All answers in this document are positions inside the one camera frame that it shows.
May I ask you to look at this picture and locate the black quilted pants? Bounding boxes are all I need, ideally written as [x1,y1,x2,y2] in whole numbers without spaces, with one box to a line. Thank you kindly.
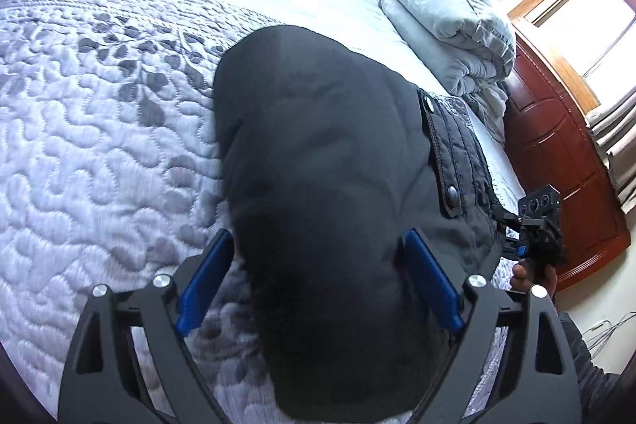
[213,26,503,423]

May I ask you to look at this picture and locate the white cables on floor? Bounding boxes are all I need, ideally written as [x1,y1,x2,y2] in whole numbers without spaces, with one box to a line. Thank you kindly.
[581,317,636,363]

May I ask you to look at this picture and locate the wooden window by headboard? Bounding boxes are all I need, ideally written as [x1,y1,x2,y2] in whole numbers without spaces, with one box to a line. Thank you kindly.
[509,0,635,113]

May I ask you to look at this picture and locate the folded grey comforter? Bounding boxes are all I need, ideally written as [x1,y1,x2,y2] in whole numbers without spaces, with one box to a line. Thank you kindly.
[378,0,516,143]

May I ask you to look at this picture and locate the dark wooden headboard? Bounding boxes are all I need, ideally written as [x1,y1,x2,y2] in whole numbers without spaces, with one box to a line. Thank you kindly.
[504,35,630,289]

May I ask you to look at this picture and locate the grey curtain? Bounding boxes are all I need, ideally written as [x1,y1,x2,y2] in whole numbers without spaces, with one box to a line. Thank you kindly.
[586,87,636,214]

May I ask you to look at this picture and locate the grey quilted bedspread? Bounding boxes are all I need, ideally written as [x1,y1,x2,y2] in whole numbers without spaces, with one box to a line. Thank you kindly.
[0,0,528,424]

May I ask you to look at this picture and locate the person right hand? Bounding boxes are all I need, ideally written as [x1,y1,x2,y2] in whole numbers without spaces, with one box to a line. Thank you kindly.
[510,259,557,299]

